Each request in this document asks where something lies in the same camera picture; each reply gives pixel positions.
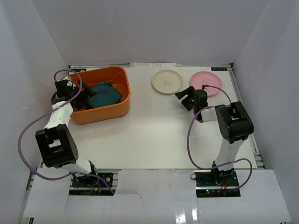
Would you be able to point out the orange plastic bin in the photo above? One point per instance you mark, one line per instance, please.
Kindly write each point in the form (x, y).
(117, 77)

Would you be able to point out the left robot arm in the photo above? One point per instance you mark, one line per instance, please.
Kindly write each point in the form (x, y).
(56, 144)

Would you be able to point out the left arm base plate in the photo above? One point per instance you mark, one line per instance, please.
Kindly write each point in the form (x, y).
(91, 186)

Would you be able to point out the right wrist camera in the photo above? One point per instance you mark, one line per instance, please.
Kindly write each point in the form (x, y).
(206, 89)

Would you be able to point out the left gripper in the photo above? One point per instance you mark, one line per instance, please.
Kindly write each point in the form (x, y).
(79, 96)

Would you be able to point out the cream round plate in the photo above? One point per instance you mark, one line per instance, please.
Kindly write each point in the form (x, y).
(167, 82)

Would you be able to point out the dark teal plate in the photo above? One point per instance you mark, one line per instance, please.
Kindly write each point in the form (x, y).
(106, 95)

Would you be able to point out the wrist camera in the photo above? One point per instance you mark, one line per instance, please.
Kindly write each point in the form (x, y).
(206, 89)
(68, 80)

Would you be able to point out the pink round plate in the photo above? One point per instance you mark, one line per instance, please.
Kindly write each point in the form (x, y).
(206, 78)

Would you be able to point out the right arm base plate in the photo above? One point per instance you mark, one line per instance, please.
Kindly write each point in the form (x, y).
(207, 186)

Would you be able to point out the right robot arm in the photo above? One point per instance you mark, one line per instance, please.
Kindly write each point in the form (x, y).
(234, 125)

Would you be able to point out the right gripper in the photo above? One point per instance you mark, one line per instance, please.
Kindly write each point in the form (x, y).
(189, 91)

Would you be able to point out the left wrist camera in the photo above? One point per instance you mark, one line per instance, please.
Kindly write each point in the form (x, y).
(68, 80)

